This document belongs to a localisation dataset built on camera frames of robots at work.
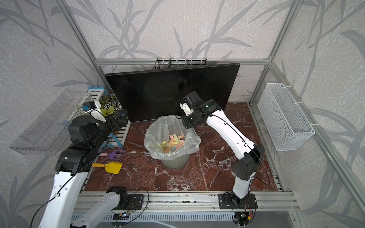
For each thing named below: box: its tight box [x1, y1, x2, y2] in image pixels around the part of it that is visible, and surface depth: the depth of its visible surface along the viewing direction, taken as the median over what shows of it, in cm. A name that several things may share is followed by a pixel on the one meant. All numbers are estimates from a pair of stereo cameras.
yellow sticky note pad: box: [91, 161, 124, 175], surface depth 86 cm
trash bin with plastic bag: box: [144, 114, 202, 170], surface depth 79 cm
